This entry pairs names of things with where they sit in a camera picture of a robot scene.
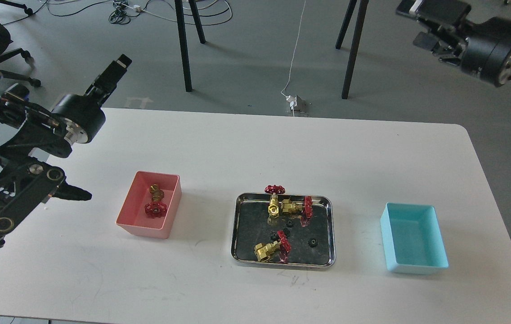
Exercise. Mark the stainless steel tray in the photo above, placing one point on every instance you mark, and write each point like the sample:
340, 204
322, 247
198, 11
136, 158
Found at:
251, 227

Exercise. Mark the blue plastic box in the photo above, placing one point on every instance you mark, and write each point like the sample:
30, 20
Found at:
412, 239

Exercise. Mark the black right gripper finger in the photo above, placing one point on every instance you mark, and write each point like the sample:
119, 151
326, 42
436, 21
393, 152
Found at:
438, 11

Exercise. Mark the white power adapter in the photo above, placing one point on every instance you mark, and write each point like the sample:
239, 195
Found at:
297, 107

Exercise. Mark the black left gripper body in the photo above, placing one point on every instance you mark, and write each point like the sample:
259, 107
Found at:
84, 111

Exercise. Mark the brass valve front red handwheel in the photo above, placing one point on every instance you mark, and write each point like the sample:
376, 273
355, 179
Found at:
265, 252

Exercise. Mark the pink plastic box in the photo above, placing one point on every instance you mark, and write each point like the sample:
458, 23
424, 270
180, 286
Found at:
132, 216

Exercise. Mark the brass valve side red handwheel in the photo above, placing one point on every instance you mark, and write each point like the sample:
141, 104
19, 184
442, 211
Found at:
289, 207

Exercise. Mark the brass valve upright red handwheel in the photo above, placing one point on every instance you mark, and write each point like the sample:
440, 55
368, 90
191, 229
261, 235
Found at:
274, 207

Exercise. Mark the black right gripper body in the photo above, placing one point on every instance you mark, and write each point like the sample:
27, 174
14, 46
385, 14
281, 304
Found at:
479, 50

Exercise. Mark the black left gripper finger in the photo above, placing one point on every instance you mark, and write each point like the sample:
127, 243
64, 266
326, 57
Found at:
116, 69

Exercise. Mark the black stand leg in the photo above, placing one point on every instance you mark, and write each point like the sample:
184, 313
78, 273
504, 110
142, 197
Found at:
345, 23
362, 10
197, 21
180, 20

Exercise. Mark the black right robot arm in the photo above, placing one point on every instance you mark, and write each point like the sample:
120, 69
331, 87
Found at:
479, 50

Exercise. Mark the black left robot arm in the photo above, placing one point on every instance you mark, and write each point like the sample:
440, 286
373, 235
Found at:
25, 181

